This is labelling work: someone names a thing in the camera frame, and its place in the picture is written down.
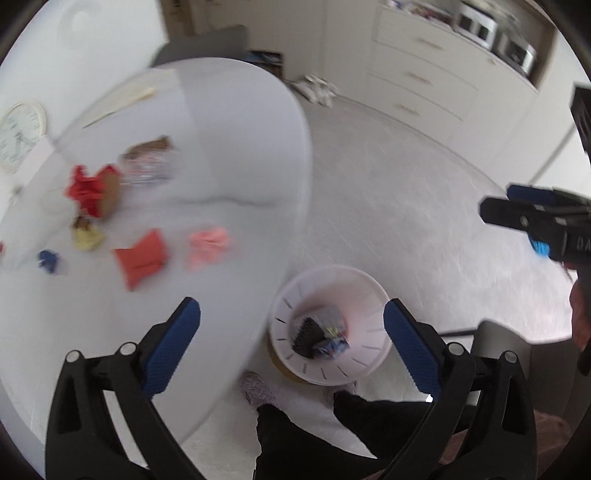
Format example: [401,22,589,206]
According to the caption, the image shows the silver microwave oven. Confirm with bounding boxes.
[453,1,537,77]

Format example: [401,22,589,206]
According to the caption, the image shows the brown snack wrapper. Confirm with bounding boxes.
[71,215,93,231]

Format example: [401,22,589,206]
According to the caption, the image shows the blue wrapper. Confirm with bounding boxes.
[37,249,63,275]

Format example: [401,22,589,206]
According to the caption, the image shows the clear brown plastic bag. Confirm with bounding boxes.
[118,135,178,186]

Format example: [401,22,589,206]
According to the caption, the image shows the white trash bin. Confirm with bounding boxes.
[267,265,392,386]

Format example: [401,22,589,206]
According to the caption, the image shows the blue face mask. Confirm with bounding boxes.
[315,336,349,359]

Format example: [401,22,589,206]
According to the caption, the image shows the round white wall clock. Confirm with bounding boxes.
[0,101,47,174]

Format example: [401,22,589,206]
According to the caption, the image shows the open yellow notebook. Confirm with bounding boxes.
[81,68,178,128]

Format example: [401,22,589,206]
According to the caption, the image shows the yellow paper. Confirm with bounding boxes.
[72,226,105,252]

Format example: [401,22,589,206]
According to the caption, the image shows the beige cabinet with drawers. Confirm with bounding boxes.
[322,0,574,186]

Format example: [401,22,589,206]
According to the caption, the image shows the pink paper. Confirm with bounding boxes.
[187,226,232,270]

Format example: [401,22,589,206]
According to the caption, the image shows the person right hand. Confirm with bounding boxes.
[569,270,590,376]

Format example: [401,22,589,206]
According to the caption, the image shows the grey paper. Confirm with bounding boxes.
[312,305,346,338]

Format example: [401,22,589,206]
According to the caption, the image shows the white bag on floor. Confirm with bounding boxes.
[290,74,339,108]

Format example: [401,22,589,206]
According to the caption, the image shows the brown cardboard piece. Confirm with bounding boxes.
[97,164,122,220]

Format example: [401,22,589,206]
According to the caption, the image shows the orange red paper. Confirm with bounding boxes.
[113,229,168,291]

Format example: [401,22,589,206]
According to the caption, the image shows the dark grey chair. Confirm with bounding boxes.
[150,25,249,67]

